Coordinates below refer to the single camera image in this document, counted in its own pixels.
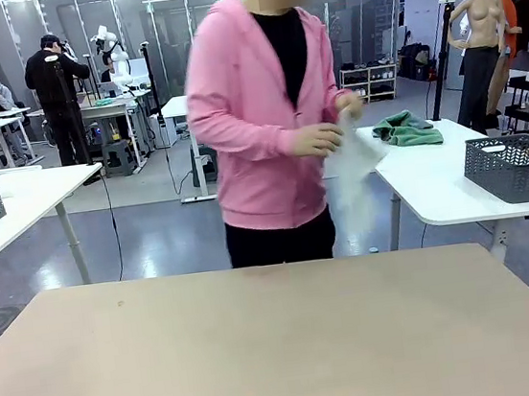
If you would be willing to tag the person's right hand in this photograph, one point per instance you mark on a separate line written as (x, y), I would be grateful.
(316, 141)

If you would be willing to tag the person's left hand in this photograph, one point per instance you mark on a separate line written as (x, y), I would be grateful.
(348, 103)

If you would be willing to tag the cream white towel with loop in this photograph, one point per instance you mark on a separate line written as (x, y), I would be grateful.
(355, 172)

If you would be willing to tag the person's right forearm pink sleeve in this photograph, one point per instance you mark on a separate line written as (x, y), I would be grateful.
(242, 130)

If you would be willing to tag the person's left forearm pink sleeve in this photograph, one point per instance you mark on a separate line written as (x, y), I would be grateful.
(330, 69)

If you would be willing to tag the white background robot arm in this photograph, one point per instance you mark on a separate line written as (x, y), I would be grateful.
(114, 57)

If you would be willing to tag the white table holding grey basket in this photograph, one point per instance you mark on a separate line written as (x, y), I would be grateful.
(437, 186)

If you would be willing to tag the grey basket with yellow contents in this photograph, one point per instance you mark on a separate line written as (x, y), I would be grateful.
(517, 172)

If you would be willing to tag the white shoe shelf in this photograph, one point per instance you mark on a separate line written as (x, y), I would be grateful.
(368, 84)

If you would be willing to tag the dark green crumpled towel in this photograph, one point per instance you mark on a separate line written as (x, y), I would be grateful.
(406, 132)

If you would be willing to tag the person in pink hoodie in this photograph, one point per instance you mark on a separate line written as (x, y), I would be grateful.
(244, 113)

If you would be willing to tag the black bag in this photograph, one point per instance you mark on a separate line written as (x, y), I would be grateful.
(414, 61)

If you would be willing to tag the black tripod with white head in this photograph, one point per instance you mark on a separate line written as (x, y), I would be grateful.
(443, 60)

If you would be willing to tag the grey plastic step stool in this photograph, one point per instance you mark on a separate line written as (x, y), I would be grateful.
(204, 162)

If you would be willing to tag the small white standing desk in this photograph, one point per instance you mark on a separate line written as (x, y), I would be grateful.
(176, 107)

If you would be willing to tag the bare beige mannequin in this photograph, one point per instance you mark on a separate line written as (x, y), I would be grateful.
(479, 36)

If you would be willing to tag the black pole stand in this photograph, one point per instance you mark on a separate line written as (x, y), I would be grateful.
(152, 86)

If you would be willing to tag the mannequin with cap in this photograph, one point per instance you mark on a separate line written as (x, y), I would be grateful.
(509, 18)

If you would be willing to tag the dark grey step stool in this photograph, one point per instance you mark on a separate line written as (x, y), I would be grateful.
(119, 158)

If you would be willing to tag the man in black with cap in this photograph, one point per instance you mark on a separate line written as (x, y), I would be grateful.
(55, 88)

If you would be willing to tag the white table with round leg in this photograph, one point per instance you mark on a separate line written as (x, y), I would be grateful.
(29, 207)

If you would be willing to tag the black camera tripod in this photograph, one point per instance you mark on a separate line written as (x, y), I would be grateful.
(71, 110)

